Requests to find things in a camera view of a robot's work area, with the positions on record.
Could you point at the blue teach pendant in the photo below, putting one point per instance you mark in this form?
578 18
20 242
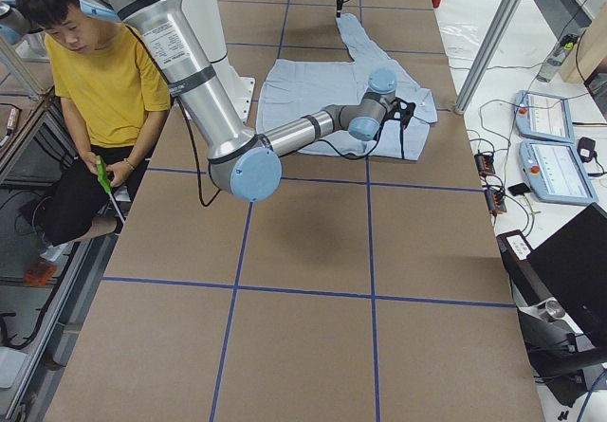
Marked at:
555 173
543 116

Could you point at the orange box on floor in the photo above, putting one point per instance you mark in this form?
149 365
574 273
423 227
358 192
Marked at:
39 273

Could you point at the light blue button-up shirt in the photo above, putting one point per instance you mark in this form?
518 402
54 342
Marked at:
294 89

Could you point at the person in yellow shirt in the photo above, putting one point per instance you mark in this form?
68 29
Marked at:
115 105

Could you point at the far blue teach pendant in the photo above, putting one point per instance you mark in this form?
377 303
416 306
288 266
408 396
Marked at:
543 116

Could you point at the green handled tool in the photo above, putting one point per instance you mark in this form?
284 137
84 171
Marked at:
102 176

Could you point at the clear plastic bag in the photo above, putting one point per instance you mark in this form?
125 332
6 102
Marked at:
462 40

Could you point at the black laptop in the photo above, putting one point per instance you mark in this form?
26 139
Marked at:
571 263

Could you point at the near blue teach pendant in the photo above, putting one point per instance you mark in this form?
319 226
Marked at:
555 173

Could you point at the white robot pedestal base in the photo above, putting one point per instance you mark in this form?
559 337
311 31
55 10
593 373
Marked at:
223 38

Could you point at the aluminium frame post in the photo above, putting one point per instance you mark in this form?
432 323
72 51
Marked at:
487 49

